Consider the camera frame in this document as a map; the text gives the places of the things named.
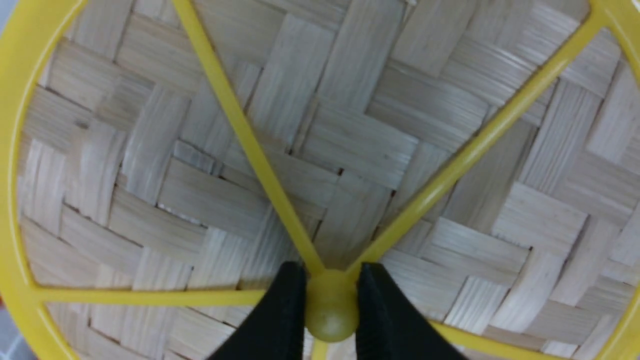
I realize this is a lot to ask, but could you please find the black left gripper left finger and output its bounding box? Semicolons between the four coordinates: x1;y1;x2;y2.
208;261;307;360

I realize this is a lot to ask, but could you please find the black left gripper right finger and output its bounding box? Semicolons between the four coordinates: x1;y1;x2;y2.
355;262;466;360

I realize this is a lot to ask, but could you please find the woven bamboo steamer lid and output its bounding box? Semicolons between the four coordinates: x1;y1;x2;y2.
1;0;639;360

